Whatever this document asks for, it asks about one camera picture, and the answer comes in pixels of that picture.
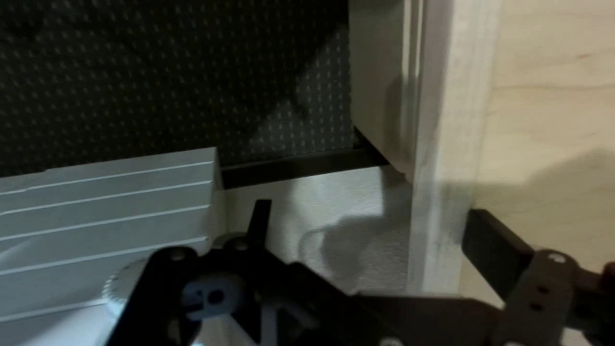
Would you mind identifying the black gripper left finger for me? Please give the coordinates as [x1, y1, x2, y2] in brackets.
[247, 199, 274, 247]

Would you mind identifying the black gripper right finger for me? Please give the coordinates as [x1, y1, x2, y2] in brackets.
[462, 209, 535, 299]

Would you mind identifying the white radiator heater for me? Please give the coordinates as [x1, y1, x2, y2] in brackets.
[0, 147, 218, 346]

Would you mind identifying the wooden nightstand cabinet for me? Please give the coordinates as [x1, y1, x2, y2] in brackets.
[350, 0, 425, 178]

